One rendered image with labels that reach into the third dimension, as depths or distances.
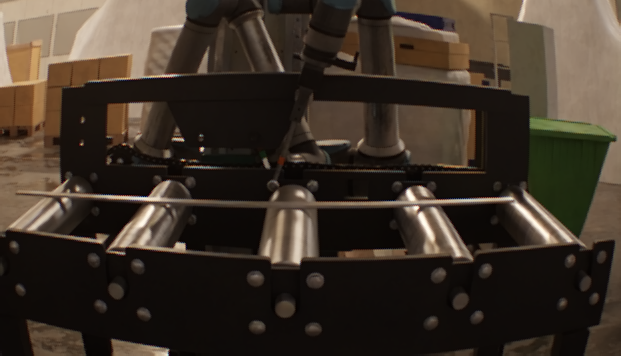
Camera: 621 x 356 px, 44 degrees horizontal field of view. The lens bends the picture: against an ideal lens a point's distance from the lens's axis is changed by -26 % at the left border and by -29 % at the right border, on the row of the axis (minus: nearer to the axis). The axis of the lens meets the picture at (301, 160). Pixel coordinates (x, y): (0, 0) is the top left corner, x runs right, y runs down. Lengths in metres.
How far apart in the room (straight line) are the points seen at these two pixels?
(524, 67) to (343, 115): 1.32
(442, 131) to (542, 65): 0.96
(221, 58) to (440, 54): 2.52
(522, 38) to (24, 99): 7.92
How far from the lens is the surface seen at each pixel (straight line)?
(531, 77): 5.97
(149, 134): 3.05
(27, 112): 12.16
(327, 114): 5.84
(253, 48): 2.95
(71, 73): 10.65
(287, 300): 1.55
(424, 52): 5.70
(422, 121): 5.67
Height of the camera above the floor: 1.29
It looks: 8 degrees down
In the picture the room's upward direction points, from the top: 1 degrees clockwise
